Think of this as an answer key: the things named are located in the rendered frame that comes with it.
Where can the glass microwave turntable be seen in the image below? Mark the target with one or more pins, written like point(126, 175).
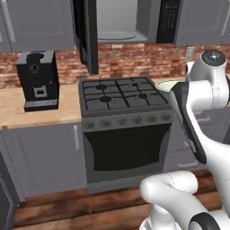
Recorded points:
point(115, 35)

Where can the grey drawer front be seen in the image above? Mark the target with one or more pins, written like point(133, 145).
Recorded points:
point(214, 122)
point(176, 155)

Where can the grey stove with gas hob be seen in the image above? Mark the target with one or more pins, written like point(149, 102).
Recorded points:
point(122, 95)

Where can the grey microwave oven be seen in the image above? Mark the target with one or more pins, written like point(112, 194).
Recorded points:
point(143, 18)

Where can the dark grey appliance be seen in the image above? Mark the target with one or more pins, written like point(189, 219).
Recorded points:
point(7, 194)

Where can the grey wall cupboard door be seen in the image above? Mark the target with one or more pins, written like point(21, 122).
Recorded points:
point(42, 24)
point(3, 33)
point(226, 39)
point(199, 21)

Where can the black microwave door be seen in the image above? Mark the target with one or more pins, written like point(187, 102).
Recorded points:
point(90, 33)

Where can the pale green bowl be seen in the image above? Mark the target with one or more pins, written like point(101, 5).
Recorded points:
point(166, 84)

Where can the grey base cupboard door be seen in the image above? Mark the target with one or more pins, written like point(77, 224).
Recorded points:
point(45, 161)

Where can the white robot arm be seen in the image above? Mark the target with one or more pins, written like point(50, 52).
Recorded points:
point(176, 197)

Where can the grey wall socket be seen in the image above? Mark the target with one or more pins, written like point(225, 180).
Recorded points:
point(190, 51)

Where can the grey stove knob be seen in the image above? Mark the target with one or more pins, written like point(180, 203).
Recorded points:
point(88, 125)
point(165, 117)
point(122, 121)
point(105, 123)
point(137, 119)
point(151, 118)

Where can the black glass oven door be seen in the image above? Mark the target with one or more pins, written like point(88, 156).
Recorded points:
point(127, 149)

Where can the black coffee machine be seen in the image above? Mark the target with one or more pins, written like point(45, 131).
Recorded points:
point(37, 84)

